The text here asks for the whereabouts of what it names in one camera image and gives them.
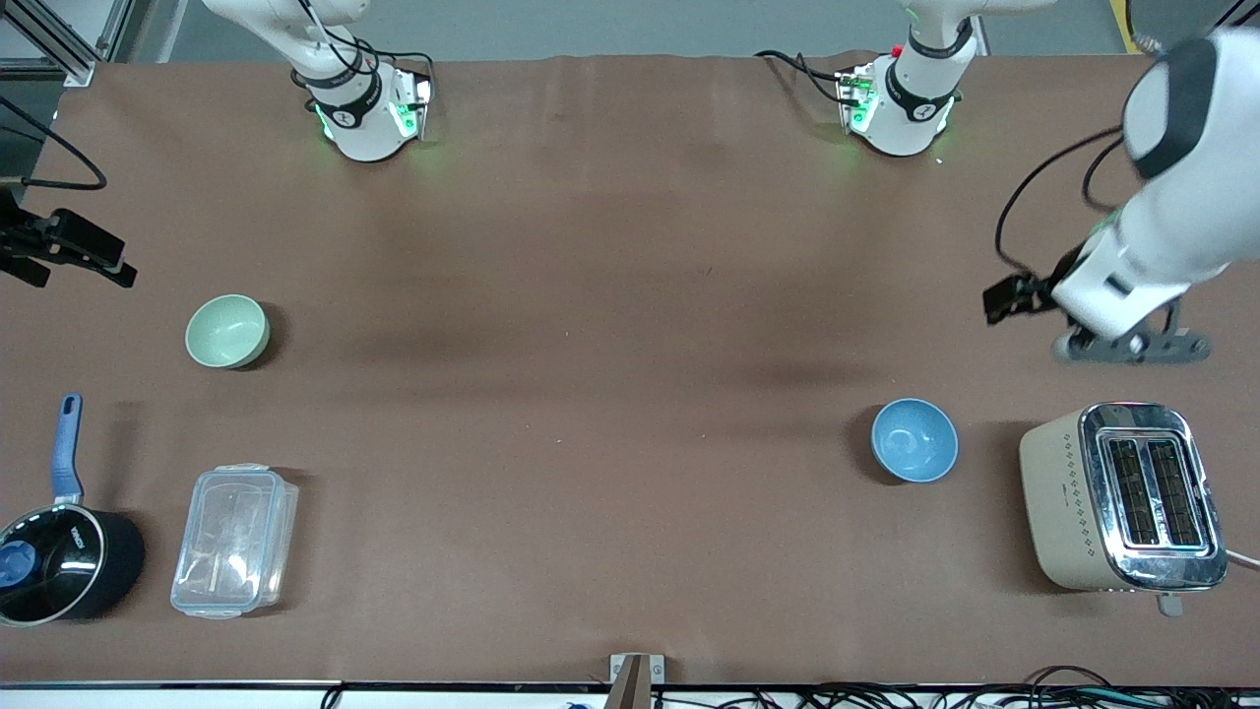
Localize light green bowl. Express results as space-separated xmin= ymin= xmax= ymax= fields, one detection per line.
xmin=185 ymin=294 xmax=271 ymax=370

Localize blue bowl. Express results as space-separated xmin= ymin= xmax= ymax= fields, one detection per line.
xmin=871 ymin=398 xmax=959 ymax=483

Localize beige chrome toaster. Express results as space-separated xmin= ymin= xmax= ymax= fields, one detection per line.
xmin=1019 ymin=402 xmax=1229 ymax=618

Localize glass pot lid blue knob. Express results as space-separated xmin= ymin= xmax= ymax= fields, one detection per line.
xmin=0 ymin=504 xmax=105 ymax=623

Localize clear plastic food container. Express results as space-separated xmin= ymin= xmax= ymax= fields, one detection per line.
xmin=170 ymin=463 xmax=299 ymax=619

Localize brown table cover mat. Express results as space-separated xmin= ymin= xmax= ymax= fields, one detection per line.
xmin=0 ymin=54 xmax=1260 ymax=687

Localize aluminium frame profile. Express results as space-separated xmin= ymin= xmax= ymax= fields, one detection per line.
xmin=0 ymin=0 xmax=136 ymax=88

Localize silver left base connector bracket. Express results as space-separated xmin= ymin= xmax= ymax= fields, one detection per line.
xmin=836 ymin=63 xmax=879 ymax=136

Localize black saucepan blue handle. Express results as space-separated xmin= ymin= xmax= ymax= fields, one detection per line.
xmin=0 ymin=394 xmax=147 ymax=628

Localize black left base cable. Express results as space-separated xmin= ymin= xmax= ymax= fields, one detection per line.
xmin=755 ymin=49 xmax=850 ymax=105

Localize black base cable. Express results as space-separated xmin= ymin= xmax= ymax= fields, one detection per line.
xmin=293 ymin=0 xmax=437 ymax=97
xmin=755 ymin=49 xmax=850 ymax=105

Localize black right base cable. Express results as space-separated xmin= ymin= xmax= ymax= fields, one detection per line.
xmin=293 ymin=0 xmax=437 ymax=97

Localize tangled black floor cables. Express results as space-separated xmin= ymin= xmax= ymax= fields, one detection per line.
xmin=787 ymin=666 xmax=1260 ymax=709

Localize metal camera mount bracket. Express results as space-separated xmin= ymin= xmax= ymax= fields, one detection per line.
xmin=608 ymin=654 xmax=666 ymax=709

